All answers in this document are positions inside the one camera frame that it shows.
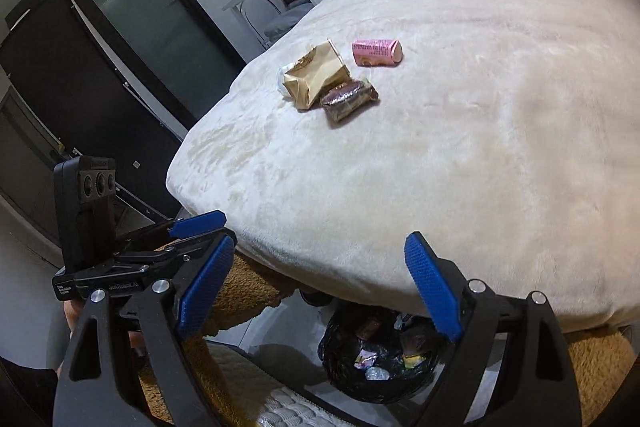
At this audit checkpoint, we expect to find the pink snack box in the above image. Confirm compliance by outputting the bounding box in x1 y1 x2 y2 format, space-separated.
352 39 404 67

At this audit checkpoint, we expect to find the small colourful wrapper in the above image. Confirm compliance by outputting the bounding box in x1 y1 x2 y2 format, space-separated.
354 349 378 371

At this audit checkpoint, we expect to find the black trash bin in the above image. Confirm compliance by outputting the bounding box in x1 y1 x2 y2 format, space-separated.
318 301 450 404

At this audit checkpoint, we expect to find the left bare hand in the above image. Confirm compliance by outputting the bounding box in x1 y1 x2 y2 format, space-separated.
62 298 147 353

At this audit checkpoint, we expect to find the clear crumpled plastic wrap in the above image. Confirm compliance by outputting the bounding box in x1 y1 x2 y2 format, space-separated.
366 366 390 381

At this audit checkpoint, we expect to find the grey quilted floor mat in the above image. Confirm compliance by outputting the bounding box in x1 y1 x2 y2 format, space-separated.
209 340 352 427

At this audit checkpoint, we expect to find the brown fuzzy blanket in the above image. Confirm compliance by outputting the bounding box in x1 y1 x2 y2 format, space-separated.
134 250 640 427

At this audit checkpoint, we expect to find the dark brown snack packet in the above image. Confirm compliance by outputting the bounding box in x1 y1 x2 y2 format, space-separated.
320 79 380 124

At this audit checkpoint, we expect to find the beige plush bed blanket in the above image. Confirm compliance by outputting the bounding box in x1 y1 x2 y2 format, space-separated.
166 0 639 331

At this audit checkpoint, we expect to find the brown paper bag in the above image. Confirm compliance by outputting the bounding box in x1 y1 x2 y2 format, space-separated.
281 40 350 110

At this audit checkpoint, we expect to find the dark glass door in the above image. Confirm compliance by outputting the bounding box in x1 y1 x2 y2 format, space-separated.
74 0 246 128

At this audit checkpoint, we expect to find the black camera box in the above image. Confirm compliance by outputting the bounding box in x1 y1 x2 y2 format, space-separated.
53 156 116 273

